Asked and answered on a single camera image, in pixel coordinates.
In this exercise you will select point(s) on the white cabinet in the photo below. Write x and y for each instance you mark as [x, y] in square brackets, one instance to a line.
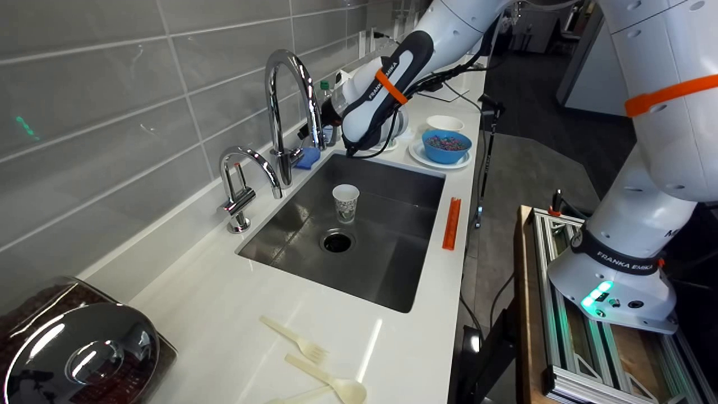
[590, 68]

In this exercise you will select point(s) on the white round bowl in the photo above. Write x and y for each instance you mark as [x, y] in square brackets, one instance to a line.
[446, 121]

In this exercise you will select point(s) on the tall chrome gooseneck faucet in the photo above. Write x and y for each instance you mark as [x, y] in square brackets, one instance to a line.
[272, 112]

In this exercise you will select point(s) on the soap bottle with green cap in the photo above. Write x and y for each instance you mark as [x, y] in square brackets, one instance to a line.
[327, 87]

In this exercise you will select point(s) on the orange flat strip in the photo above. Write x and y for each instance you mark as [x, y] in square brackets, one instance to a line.
[451, 224]

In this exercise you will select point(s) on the black sink drain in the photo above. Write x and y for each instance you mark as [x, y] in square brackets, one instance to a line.
[337, 240]

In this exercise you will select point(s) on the blue sponge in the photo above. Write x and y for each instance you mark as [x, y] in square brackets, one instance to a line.
[306, 157]

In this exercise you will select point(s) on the wooden base board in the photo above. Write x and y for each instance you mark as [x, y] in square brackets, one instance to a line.
[527, 315]

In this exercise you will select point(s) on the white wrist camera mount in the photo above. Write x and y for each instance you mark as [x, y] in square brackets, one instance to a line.
[348, 82]

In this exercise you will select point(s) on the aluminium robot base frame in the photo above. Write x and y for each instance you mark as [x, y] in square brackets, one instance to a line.
[584, 366]

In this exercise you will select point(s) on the shiny chrome pot lid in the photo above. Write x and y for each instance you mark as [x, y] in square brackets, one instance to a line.
[82, 360]

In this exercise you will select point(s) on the plain white paper cup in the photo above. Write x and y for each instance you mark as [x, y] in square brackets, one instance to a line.
[347, 202]

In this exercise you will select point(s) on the dark brown tray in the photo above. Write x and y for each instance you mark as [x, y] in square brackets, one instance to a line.
[29, 298]

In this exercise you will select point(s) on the small chrome faucet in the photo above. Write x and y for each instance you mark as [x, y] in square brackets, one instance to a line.
[238, 202]

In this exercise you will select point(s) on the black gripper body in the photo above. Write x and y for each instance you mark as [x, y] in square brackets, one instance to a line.
[332, 112]

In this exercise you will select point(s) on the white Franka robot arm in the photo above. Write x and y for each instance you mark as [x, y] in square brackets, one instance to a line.
[658, 149]

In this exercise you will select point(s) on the black camera stand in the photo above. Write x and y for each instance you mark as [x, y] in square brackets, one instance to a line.
[487, 149]

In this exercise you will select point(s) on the blue bowl of coloured beads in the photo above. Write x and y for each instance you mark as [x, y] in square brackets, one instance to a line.
[448, 147]

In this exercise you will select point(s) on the stainless steel sink basin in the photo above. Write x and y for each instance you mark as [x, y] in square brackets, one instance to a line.
[396, 232]

